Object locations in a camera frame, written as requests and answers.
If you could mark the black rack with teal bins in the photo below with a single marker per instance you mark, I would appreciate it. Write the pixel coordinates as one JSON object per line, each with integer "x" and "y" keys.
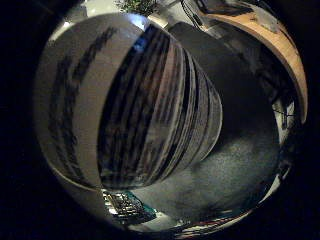
{"x": 126, "y": 206}

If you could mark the green plant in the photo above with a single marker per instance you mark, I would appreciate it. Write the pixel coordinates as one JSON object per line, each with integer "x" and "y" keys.
{"x": 136, "y": 6}

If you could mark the wooden table edge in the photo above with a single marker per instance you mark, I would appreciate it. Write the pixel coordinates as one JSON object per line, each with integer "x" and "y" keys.
{"x": 286, "y": 56}

